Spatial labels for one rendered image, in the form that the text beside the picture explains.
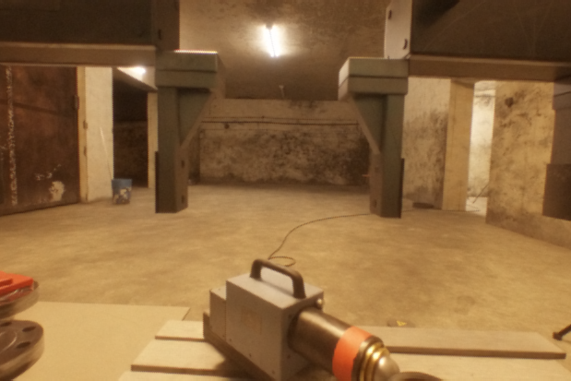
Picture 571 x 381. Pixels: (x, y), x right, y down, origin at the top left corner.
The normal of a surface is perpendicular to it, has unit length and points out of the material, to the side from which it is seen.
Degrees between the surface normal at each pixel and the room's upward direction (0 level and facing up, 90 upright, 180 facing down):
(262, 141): 90
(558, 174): 90
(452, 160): 90
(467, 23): 90
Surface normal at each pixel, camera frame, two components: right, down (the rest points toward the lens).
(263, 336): -0.71, 0.04
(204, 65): 0.03, 0.08
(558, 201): -1.00, -0.03
